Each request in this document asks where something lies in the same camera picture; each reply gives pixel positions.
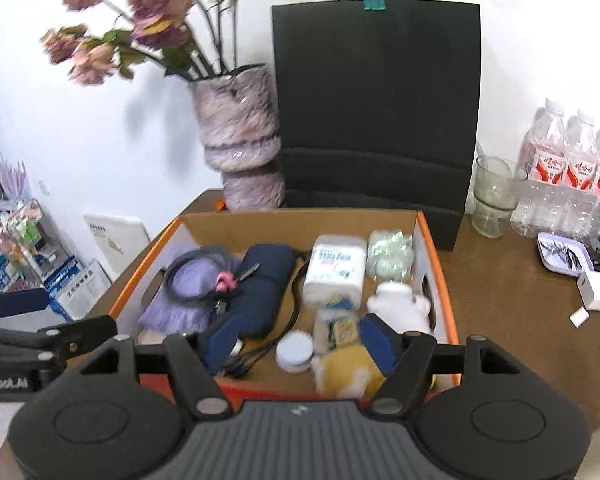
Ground clear crinkled plastic packet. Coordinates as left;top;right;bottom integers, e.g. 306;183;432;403
367;229;416;282

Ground white charger cube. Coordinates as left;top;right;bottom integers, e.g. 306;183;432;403
576;270;600;314

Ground red cardboard box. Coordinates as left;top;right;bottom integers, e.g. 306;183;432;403
111;209;462;402

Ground dark blue pouch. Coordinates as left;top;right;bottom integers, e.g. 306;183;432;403
209;243;297;342

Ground blue and white carton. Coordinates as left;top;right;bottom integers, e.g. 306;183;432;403
44;256;107;322

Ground black paper bag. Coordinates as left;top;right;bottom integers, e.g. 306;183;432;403
271;0;482;253

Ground white leaning board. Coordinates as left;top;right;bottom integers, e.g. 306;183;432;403
83;213;151;282

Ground purple tray of clips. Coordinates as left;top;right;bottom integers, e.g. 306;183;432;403
536;231;592;277

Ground shelf of assorted small goods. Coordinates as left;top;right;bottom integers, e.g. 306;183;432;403
0;150;81;311

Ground clear glass cup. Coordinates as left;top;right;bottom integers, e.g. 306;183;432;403
471;154;530;239

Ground dried pink flowers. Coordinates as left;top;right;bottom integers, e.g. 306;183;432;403
40;0;249;87

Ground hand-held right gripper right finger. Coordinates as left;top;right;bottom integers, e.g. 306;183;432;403
358;311;524;417

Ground pink hair clip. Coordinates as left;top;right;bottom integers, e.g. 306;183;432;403
215;270;242;294

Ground coiled black cable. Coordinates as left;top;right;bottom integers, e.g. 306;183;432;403
163;249;243;312

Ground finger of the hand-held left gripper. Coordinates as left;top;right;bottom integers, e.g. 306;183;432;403
0;315;120;368
0;286;51;324

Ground purple fabric pouch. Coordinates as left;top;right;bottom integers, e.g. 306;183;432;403
139;246;242;334

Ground black charging cable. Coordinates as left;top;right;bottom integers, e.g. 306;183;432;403
223;252;312;380

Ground small gold cube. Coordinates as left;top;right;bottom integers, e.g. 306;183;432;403
330;320;359;347

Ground pink marbled vase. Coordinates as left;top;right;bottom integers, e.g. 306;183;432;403
188;63;287;212

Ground yellow plush toy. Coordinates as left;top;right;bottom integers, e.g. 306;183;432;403
311;344;387;397

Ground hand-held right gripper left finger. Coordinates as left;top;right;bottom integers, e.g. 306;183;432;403
79;309;242;422

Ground small white round lid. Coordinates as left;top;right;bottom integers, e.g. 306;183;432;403
275;331;316;374

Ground white plush toy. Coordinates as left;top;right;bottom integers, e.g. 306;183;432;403
366;281;434;335

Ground white cotton swab box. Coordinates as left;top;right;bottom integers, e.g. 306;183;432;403
302;233;369;309

